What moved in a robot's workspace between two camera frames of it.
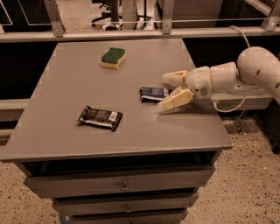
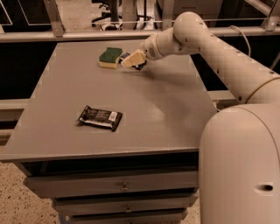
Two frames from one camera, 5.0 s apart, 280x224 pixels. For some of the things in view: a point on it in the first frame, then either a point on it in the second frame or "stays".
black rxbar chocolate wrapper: (103, 118) stays
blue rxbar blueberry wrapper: (153, 94) -> (140, 66)
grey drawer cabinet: (92, 136) stays
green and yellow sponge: (112, 58) stays
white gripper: (199, 80) -> (150, 49)
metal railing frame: (269, 29) stays
